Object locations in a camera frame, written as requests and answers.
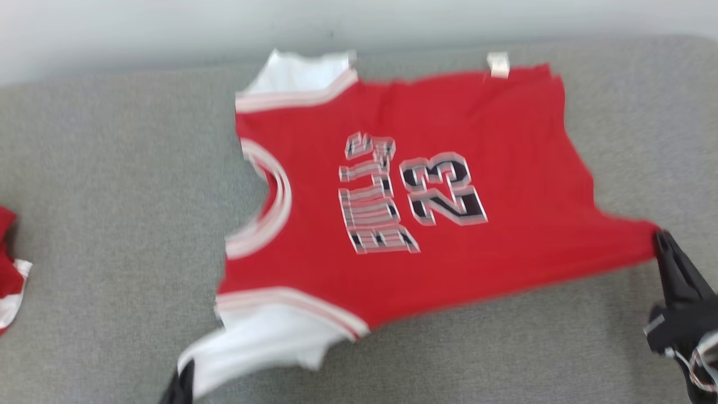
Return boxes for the red white basketball shorts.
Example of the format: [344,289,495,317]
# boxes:
[0,206,33,337]

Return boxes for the grey fabric sofa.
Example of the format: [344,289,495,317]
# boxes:
[0,35,718,404]

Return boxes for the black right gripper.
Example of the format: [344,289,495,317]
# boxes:
[644,230,718,404]

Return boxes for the red white basketball jersey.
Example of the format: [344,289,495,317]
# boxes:
[177,49,664,400]

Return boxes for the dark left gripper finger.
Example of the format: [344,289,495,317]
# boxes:
[160,359,195,404]

